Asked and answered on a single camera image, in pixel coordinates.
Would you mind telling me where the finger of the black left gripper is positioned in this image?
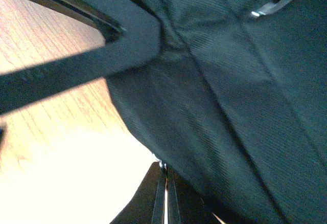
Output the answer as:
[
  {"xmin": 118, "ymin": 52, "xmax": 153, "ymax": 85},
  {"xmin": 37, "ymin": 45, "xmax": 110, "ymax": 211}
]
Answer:
[{"xmin": 1, "ymin": 0, "xmax": 161, "ymax": 114}]

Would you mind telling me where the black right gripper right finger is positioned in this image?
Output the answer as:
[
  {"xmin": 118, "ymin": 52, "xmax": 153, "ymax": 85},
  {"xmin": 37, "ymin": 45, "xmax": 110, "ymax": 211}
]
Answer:
[{"xmin": 167, "ymin": 168, "xmax": 181, "ymax": 224}]

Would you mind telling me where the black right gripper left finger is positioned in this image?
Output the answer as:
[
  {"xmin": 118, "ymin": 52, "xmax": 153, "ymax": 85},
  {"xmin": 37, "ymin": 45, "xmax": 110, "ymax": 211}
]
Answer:
[{"xmin": 112, "ymin": 162, "xmax": 166, "ymax": 224}]

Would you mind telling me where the black student backpack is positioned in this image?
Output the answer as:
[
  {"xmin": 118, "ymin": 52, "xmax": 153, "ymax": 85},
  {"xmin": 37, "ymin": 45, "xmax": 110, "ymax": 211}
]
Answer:
[{"xmin": 106, "ymin": 0, "xmax": 326, "ymax": 223}]

